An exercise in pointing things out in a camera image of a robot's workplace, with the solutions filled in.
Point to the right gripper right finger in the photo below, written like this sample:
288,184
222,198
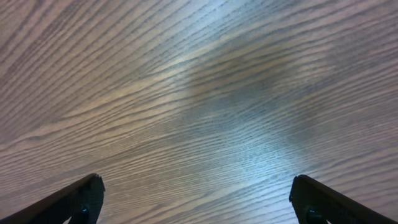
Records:
314,202

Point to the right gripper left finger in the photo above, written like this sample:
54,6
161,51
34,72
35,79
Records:
79,202

